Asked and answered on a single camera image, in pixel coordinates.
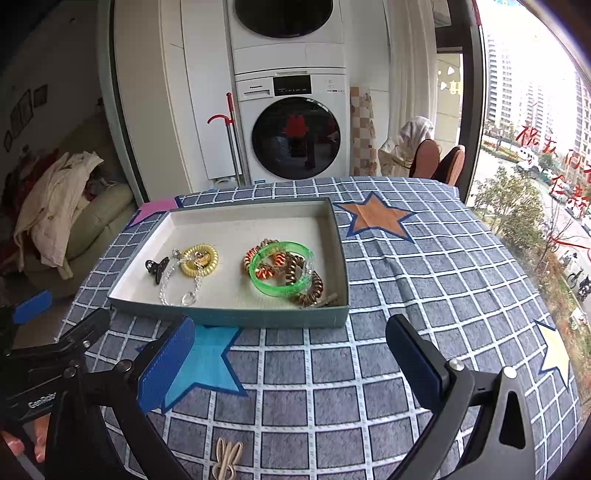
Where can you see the cream sofa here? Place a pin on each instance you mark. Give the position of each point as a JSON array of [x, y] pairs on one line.
[[106, 206]]

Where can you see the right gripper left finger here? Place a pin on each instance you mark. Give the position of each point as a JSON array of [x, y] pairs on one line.
[[161, 361]]

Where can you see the brown chair far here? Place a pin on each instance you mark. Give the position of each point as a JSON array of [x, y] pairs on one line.
[[451, 166]]

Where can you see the white washing machine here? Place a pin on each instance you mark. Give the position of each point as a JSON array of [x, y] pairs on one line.
[[295, 123]]

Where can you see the brown chair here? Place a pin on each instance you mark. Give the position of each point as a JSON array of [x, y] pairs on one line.
[[426, 161], [451, 166]]

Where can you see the white dryer on top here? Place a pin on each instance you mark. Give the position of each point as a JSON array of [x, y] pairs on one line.
[[274, 35]]

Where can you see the green translucent bangle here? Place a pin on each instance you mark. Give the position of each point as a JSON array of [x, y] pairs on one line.
[[283, 269]]

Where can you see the white cloth on chair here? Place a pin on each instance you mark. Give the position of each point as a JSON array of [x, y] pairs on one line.
[[397, 154]]

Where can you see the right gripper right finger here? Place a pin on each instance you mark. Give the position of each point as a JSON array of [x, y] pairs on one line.
[[420, 361]]

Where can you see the brown chair near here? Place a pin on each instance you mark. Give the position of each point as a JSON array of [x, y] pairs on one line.
[[426, 161]]

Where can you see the teal jewelry tray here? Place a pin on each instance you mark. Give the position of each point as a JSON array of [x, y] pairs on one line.
[[227, 297]]

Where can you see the red handled mop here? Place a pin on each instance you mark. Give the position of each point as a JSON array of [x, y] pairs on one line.
[[228, 120]]

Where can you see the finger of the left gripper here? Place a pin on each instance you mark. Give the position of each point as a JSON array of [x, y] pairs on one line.
[[32, 307], [83, 335]]

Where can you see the checkered hanging towel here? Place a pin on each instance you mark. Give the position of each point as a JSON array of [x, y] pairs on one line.
[[364, 153]]

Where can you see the beige jacket on sofa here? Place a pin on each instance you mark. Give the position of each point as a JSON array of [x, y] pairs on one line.
[[50, 209]]

